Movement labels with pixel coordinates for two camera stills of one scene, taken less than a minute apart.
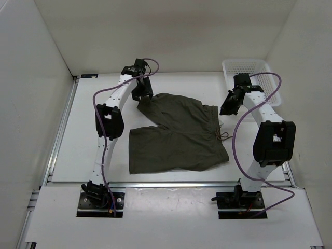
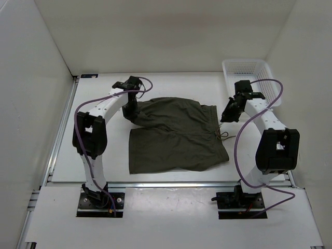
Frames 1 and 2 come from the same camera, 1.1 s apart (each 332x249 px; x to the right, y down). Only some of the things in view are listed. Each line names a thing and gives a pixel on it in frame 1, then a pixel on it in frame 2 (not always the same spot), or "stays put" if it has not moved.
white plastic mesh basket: [268, 83] stays put
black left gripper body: [142, 90] → [129, 109]
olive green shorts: [188, 135] stays put
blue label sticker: [89, 75] stays put
